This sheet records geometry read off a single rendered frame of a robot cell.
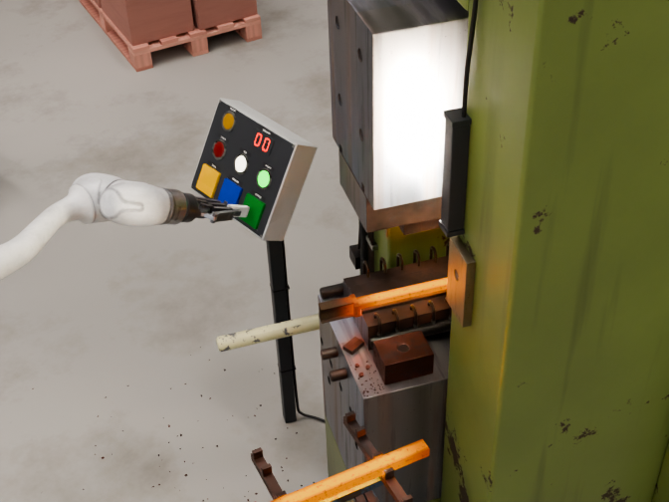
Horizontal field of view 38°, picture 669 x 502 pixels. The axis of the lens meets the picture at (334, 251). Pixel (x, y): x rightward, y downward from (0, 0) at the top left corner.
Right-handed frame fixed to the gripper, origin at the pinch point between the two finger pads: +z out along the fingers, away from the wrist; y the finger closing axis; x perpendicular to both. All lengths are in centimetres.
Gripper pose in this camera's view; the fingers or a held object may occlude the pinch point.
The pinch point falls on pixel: (237, 210)
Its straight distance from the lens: 263.1
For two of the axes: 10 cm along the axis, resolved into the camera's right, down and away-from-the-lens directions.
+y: 6.7, 4.5, -5.9
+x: 3.5, -8.9, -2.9
